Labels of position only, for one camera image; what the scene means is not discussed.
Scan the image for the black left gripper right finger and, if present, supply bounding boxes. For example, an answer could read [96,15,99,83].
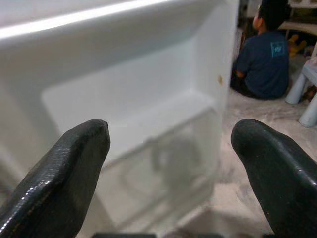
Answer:
[231,119,317,238]

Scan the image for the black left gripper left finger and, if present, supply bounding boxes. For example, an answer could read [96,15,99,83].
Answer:
[0,119,111,238]

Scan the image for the clear fridge door bin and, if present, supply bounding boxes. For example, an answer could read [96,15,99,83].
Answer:
[104,104,223,234]

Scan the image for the white fridge door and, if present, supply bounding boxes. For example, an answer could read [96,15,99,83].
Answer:
[0,0,240,238]

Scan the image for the light blue plastic stool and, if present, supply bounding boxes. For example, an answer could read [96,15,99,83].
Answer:
[284,56,317,128]

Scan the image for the child in dark blue shirt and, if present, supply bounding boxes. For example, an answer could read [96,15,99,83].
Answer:
[230,0,293,100]

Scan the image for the yellow plush toy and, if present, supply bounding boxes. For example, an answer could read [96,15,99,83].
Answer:
[287,34,308,58]

